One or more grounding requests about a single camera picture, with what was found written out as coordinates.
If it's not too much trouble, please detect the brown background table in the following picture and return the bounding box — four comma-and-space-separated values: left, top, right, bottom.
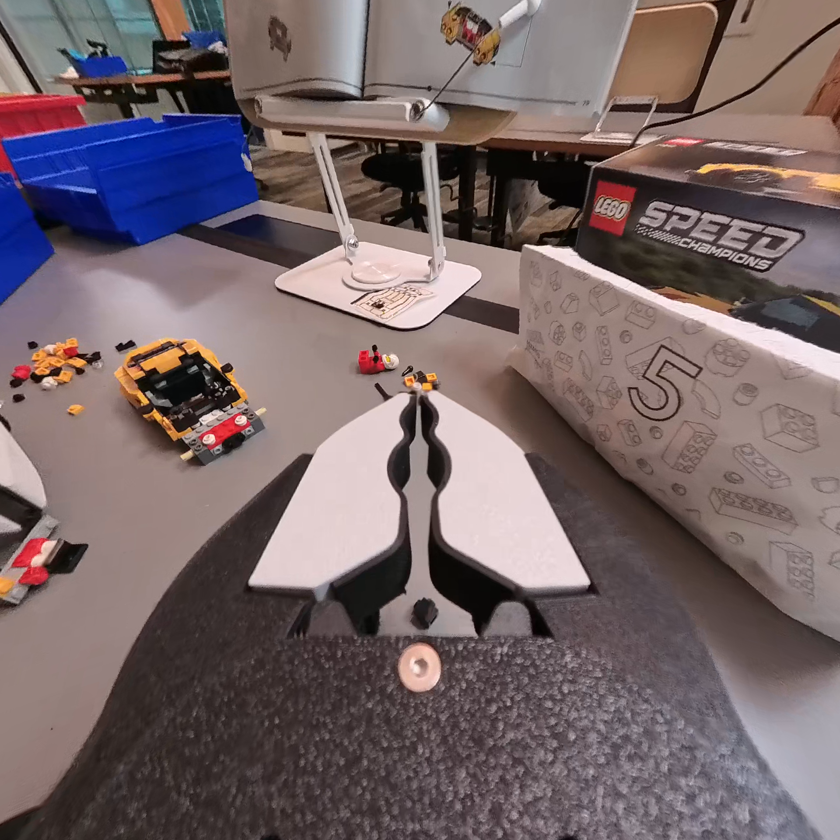
54, 70, 232, 118

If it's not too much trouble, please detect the white printed paper bag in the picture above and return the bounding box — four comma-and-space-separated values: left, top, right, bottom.
507, 244, 840, 645

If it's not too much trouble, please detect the wooden table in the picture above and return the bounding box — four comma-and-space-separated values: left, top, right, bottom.
478, 123, 665, 157

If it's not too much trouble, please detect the red storage bin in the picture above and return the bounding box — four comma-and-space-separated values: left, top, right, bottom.
0, 93, 88, 173

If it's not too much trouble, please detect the black lego box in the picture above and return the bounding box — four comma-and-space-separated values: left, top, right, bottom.
575, 117, 840, 357

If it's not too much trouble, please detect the white book stand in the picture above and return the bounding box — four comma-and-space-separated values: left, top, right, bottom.
241, 0, 546, 329

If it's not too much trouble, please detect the red grey lego subassembly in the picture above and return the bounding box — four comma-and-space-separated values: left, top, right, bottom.
0, 514, 90, 609

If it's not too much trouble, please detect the lego instruction booklet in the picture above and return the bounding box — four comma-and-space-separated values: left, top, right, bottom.
223, 0, 639, 124

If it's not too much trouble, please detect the orange black lego piece pile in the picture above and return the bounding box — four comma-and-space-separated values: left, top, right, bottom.
9, 337, 106, 403

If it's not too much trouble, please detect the small blue bin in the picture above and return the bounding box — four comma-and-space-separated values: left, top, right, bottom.
67, 45, 130, 80

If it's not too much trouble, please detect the black cable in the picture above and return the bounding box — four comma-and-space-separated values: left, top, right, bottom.
629, 18, 840, 147

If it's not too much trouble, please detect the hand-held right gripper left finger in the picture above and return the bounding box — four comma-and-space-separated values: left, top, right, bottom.
248, 394, 421, 636

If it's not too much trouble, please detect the printed sticker sheet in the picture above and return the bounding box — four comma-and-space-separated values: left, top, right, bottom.
350, 283, 438, 323

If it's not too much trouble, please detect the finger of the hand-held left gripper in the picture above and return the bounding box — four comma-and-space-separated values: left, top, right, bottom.
0, 413, 49, 536

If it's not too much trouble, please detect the black bag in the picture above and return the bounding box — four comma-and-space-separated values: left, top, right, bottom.
151, 38, 228, 74

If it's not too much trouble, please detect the black office chair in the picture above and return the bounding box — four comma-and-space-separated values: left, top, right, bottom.
360, 147, 462, 232

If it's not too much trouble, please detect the yellow lego car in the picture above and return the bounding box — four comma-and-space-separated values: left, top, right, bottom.
113, 337, 269, 467

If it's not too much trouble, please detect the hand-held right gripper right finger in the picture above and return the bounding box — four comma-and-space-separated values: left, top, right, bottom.
419, 391, 593, 636

